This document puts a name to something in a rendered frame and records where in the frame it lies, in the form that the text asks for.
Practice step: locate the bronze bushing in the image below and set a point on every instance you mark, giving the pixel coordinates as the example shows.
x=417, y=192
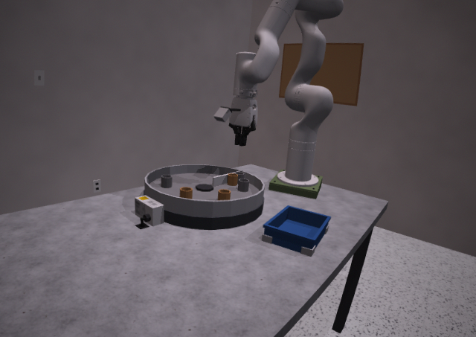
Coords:
x=186, y=192
x=232, y=179
x=224, y=194

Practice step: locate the dark grey metal bushing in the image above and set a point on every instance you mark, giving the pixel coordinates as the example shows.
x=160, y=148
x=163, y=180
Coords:
x=243, y=185
x=166, y=182
x=240, y=176

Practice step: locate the blue crate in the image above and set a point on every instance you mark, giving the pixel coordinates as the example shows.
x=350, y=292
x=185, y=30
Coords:
x=296, y=229

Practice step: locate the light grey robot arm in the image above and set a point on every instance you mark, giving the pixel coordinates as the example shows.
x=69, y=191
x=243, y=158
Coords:
x=315, y=101

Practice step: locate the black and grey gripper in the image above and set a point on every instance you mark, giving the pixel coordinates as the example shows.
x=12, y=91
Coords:
x=243, y=119

